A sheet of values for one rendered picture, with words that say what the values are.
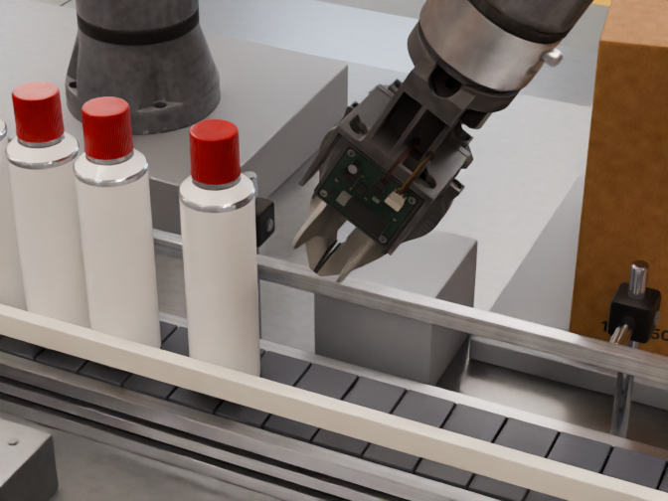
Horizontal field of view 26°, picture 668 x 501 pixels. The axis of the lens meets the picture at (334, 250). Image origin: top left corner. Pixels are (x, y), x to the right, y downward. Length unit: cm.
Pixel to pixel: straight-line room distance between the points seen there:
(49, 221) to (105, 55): 35
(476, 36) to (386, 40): 95
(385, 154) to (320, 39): 91
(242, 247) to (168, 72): 42
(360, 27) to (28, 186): 80
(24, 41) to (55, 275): 73
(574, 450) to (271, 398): 21
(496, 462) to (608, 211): 23
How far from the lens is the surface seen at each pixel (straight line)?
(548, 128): 154
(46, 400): 111
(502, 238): 134
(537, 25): 79
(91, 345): 106
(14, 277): 113
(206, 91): 140
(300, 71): 149
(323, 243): 96
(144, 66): 137
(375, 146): 83
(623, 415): 107
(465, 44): 80
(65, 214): 105
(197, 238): 98
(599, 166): 106
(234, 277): 99
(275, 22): 178
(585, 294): 112
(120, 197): 101
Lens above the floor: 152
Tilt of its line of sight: 32 degrees down
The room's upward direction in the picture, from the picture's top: straight up
